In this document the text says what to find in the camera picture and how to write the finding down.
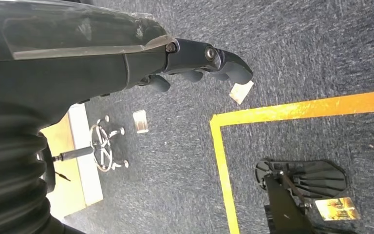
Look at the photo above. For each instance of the chrome base stool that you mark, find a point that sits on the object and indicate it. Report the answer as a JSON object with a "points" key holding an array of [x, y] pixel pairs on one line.
{"points": [[77, 153]]}

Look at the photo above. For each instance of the yellow floor tape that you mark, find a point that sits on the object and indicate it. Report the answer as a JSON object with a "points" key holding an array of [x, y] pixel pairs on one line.
{"points": [[303, 108]]}

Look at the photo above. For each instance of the gold patterned card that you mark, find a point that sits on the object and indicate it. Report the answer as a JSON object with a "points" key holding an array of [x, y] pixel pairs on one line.
{"points": [[335, 209]]}

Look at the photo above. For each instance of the metal floor socket box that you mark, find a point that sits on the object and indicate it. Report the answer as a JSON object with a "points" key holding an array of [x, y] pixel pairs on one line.
{"points": [[140, 121]]}

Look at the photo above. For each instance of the silver floor cover plate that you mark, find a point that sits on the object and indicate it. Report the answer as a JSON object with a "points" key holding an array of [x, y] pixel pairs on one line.
{"points": [[241, 92]]}

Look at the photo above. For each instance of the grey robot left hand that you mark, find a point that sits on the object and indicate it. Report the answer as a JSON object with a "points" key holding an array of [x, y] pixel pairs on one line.
{"points": [[77, 64]]}

